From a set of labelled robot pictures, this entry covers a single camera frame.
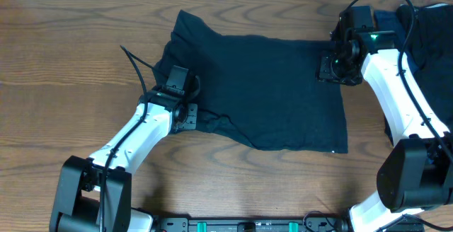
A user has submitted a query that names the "black nike t-shirt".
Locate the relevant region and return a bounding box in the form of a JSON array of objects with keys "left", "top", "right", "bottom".
[{"left": 156, "top": 11, "right": 348, "bottom": 153}]

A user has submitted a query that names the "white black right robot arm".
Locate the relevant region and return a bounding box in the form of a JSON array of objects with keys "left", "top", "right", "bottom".
[{"left": 316, "top": 29, "right": 452, "bottom": 231}]

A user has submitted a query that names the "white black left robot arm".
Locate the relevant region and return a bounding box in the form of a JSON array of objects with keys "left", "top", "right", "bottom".
[{"left": 49, "top": 86, "right": 199, "bottom": 231}]

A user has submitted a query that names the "navy blue garment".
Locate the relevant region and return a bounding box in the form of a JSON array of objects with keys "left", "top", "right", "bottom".
[{"left": 374, "top": 11, "right": 419, "bottom": 74}]

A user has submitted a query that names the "black garment pile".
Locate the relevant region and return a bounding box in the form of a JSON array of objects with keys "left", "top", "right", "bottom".
[{"left": 406, "top": 4, "right": 452, "bottom": 130}]

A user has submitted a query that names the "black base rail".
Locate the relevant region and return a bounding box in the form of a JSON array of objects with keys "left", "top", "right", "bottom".
[{"left": 151, "top": 214, "right": 353, "bottom": 232}]

